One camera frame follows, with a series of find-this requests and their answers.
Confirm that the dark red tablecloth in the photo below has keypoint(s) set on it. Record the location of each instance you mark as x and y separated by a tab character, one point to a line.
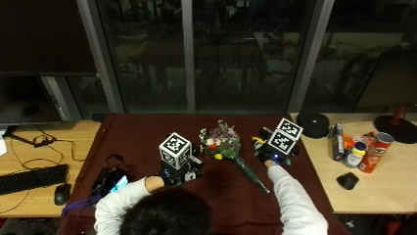
234	196

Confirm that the black pouch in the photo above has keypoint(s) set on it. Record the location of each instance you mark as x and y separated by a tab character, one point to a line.
104	176

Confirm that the flower bouquet with green stems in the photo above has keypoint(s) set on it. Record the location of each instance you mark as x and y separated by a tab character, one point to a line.
225	143

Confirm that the white marker cube on glove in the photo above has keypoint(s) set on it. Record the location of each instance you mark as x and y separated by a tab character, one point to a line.
283	137
174	148

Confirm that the white object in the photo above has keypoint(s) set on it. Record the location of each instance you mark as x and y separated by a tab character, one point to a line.
2	143

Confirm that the white bottle with yellow cap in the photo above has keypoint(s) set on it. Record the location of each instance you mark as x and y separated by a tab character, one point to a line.
354	156

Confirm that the black computer mouse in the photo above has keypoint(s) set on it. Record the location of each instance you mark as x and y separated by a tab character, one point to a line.
347	180
61	194

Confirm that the person's right hand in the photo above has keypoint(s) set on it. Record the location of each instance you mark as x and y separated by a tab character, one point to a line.
262	154

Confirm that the grey window frame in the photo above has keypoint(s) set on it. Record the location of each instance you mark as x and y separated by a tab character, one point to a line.
188	55

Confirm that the black round stand with pole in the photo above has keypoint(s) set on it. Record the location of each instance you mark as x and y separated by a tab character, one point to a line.
397	129

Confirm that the dark flat screen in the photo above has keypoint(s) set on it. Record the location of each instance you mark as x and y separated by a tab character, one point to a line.
390	81

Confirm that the person's left hand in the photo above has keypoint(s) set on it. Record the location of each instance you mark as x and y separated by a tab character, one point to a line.
182	176

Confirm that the white marker cube on left glove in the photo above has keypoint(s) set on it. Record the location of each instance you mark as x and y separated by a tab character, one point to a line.
174	148

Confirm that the red chip can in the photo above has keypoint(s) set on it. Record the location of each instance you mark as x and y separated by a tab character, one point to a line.
375	153

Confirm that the black round cap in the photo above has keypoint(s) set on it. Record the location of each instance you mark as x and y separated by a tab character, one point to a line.
313	124

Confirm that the smartphone with lit screen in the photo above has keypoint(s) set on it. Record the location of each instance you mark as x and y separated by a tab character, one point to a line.
118	183

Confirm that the orange packet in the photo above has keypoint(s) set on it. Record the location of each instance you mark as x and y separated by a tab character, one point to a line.
347	142

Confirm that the white marker cube on right glove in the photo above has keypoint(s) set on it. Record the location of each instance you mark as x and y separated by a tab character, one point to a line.
283	137

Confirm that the black keyboard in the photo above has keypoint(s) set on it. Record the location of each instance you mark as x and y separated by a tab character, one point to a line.
32	178

